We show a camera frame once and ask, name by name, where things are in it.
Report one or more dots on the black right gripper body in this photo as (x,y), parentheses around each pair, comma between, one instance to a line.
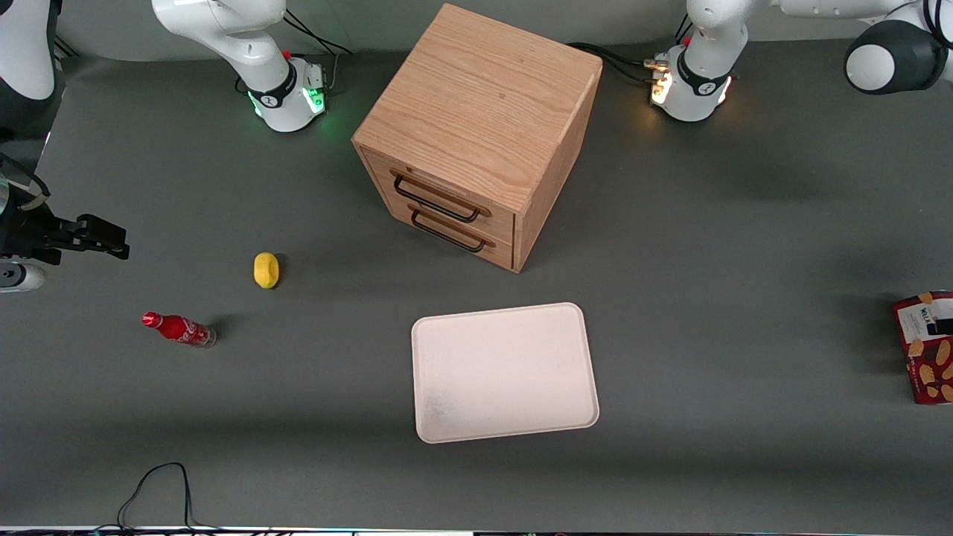
(28,229)

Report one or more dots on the red cookie box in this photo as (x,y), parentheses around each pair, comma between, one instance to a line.
(923,365)

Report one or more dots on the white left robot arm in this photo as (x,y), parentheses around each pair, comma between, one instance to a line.
(703,82)

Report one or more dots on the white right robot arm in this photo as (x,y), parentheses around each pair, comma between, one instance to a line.
(246,45)

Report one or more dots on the beige plastic tray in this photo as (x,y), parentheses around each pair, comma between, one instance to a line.
(502,372)

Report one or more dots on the red cola bottle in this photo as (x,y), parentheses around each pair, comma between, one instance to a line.
(179,328)

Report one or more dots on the yellow lemon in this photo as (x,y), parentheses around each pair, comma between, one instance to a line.
(266,269)

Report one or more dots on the wooden drawer front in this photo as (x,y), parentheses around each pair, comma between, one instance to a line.
(506,223)
(500,253)

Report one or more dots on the wooden drawer cabinet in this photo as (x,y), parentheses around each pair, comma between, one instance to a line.
(476,104)

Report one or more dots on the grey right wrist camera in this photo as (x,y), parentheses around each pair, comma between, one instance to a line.
(21,277)

